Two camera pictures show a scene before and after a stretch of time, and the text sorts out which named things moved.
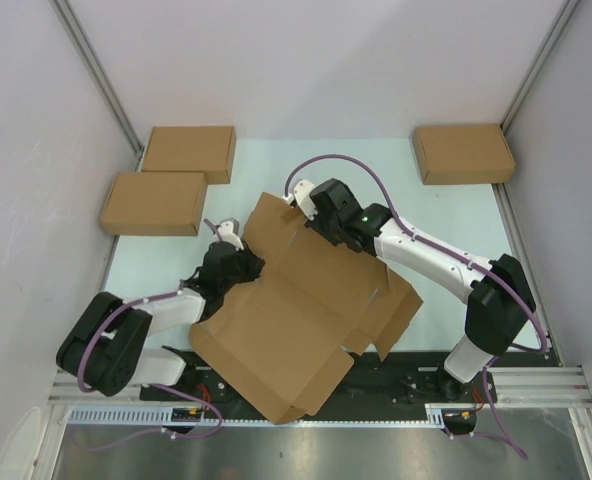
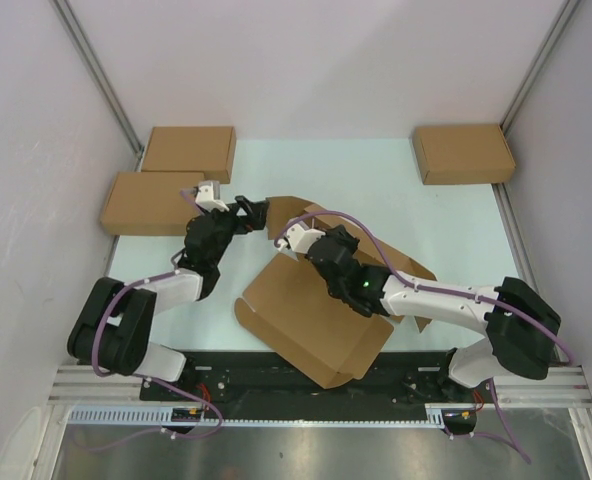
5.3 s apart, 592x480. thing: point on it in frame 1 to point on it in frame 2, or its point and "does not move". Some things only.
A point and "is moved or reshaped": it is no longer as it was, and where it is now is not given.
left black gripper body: x=243 y=270 to x=226 y=223
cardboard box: x=194 y=149 does not move
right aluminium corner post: x=558 y=26 does not move
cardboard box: x=463 y=154 does not move
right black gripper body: x=327 y=228 to x=351 y=245
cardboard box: x=282 y=334 is moved or reshaped
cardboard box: x=154 y=203 does not move
